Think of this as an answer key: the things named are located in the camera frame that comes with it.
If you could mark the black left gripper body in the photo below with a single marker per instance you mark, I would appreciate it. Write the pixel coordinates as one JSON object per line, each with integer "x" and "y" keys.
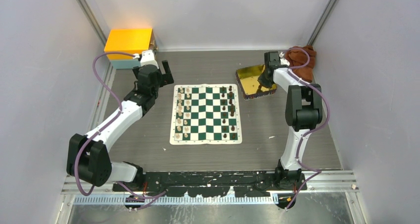
{"x": 155, "y": 92}

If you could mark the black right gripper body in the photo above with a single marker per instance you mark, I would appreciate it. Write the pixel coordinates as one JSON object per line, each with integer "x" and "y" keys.
{"x": 266, "y": 82}

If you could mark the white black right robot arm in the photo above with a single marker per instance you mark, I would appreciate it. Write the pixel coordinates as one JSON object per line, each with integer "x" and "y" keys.
{"x": 303, "y": 112}

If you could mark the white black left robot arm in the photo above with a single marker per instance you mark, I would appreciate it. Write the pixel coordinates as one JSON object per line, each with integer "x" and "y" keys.
{"x": 88, "y": 155}

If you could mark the green white chess mat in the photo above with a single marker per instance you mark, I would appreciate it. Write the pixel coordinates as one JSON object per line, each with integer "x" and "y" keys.
{"x": 201, "y": 116}

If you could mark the brown crumpled cloth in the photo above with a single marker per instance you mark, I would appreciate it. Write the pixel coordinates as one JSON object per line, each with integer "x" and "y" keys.
{"x": 297, "y": 58}

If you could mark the gold metal tin tray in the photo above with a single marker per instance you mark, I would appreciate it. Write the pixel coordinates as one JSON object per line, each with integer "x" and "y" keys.
{"x": 247, "y": 79}

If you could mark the yellow and teal box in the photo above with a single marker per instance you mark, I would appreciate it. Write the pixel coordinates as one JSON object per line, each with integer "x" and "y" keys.
{"x": 131, "y": 41}

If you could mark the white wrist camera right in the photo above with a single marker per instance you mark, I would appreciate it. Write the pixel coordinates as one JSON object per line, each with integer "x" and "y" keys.
{"x": 283, "y": 60}

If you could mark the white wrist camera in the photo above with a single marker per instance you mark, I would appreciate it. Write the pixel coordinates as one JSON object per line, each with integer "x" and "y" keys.
{"x": 283, "y": 60}
{"x": 146, "y": 58}

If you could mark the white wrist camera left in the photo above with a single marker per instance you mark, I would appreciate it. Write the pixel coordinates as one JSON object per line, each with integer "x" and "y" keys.
{"x": 146, "y": 58}

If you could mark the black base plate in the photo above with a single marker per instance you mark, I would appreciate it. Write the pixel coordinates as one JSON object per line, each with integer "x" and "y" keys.
{"x": 214, "y": 183}

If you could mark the aluminium frame rail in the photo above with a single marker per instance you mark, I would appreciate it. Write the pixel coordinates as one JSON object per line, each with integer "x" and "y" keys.
{"x": 328, "y": 181}

